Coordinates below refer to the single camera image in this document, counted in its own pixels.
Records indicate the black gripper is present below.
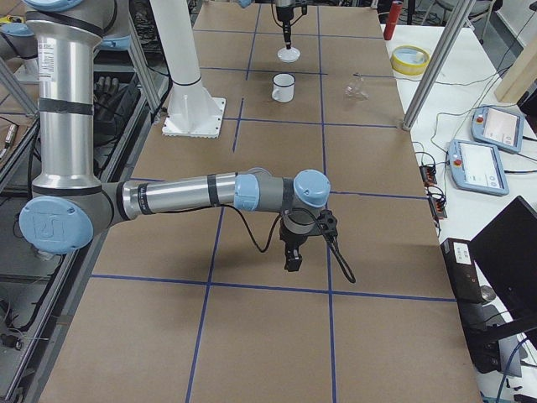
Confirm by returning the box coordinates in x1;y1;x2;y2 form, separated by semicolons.
279;226;310;272
281;18;293;44

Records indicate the white mug lid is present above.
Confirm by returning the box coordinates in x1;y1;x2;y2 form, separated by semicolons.
277;46;300;63

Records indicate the clear plastic funnel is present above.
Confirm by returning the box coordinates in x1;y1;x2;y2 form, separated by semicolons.
344;73;369;101

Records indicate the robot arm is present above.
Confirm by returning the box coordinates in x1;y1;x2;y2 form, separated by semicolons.
18;1;331;271
270;0;307;50

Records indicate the white enamel mug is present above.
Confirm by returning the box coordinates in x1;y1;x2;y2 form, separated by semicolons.
272;73;295;103

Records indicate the red cylinder tube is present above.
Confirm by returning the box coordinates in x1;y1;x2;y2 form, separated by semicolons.
383;0;404;41

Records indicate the yellow tape roll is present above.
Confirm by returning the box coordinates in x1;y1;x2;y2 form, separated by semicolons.
390;45;430;76

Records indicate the orange black connector box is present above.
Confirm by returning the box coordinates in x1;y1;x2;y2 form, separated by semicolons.
419;165;437;187

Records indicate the black computer box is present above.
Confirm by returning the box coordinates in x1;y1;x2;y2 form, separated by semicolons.
441;238;497;304

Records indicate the near teach pendant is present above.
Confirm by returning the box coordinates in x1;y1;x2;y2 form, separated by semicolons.
447;139;509;196

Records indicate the teach pendant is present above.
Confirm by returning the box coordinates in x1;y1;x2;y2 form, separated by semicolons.
447;139;509;196
471;106;524;154

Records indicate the black monitor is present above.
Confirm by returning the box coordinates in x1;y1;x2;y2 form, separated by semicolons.
470;196;536;318

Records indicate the far teach pendant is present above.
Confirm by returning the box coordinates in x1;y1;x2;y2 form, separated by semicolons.
471;106;524;154

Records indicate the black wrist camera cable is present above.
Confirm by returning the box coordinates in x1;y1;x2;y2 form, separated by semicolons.
222;204;357;284

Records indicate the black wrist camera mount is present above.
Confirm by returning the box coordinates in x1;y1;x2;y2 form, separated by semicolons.
317;209;338;243

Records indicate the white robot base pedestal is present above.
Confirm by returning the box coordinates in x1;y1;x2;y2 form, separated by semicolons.
150;0;226;139

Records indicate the aluminium frame post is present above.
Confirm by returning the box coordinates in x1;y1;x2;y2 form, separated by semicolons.
402;0;476;131

